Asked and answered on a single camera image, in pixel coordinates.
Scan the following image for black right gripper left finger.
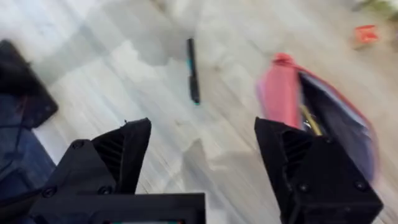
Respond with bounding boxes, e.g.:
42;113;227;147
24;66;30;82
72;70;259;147
29;117;152;215

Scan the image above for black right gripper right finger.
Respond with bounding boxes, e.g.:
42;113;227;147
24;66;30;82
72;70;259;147
254;116;384;224

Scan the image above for pink zip pencil bag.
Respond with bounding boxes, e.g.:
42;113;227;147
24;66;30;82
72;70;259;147
256;52;379;183

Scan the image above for black pen with teal band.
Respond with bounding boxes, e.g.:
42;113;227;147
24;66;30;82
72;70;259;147
185;37;201;105

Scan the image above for red toy block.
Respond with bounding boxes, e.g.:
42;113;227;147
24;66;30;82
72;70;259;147
353;24;379;45

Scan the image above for green board with blocks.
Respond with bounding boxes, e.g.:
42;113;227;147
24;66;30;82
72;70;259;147
354;0;398;19

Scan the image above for black rail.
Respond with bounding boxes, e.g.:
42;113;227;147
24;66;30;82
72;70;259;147
0;39;59;129

